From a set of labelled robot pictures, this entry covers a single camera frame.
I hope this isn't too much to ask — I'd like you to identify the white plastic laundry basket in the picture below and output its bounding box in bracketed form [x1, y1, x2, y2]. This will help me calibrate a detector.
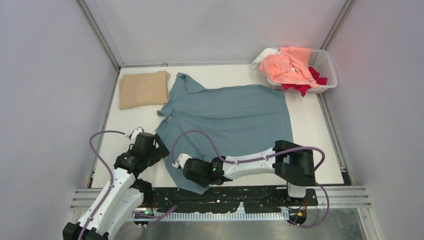
[265, 48, 338, 94]

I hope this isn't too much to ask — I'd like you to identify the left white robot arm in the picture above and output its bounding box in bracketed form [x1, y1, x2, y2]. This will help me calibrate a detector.
[62, 131, 170, 240]

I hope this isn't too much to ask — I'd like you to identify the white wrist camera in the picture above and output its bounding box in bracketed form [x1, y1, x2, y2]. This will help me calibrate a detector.
[172, 153, 192, 170]
[127, 126, 145, 140]

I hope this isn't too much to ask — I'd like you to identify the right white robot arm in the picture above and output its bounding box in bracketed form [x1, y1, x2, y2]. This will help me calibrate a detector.
[172, 140, 318, 205]

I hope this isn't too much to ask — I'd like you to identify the blue-grey polo t-shirt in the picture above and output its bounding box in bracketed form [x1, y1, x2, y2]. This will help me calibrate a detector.
[156, 73, 293, 194]

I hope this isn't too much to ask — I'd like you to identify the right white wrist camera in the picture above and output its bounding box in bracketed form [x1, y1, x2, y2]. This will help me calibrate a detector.
[172, 153, 192, 170]

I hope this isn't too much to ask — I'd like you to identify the folded tan t-shirt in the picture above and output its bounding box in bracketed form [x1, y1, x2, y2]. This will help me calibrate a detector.
[118, 70, 170, 110]

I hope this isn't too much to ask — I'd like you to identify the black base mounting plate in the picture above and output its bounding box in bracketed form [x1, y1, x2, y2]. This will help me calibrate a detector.
[142, 185, 318, 214]

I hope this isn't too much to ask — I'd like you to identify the red t-shirt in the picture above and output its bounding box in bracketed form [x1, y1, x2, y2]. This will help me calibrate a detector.
[282, 66, 328, 97]

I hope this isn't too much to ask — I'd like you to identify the salmon pink t-shirt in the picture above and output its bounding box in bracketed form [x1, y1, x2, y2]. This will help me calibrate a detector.
[258, 46, 320, 88]

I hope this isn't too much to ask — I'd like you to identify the white t-shirt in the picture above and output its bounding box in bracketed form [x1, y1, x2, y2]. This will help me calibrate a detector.
[250, 47, 281, 70]

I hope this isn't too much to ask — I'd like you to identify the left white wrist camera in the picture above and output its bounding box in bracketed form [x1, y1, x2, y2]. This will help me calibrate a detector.
[127, 126, 145, 140]

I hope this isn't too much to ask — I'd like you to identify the aluminium front rail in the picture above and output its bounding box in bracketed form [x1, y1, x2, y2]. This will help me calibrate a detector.
[70, 186, 372, 222]

